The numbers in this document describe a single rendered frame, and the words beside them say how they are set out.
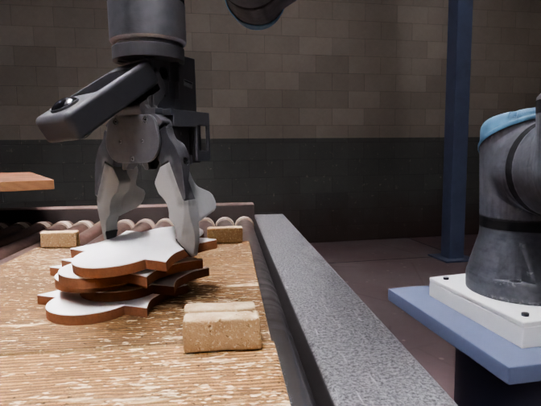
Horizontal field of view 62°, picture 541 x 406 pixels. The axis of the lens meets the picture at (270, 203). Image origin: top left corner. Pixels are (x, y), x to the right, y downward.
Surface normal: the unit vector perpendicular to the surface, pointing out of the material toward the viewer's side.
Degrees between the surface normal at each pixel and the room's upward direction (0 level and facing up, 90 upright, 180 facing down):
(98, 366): 0
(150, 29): 90
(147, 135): 90
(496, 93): 90
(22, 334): 0
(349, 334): 0
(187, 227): 98
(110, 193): 90
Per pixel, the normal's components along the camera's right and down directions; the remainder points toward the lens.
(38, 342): -0.01, -0.99
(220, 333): 0.11, 0.06
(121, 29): -0.40, 0.12
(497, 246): -0.85, -0.21
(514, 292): -0.65, 0.11
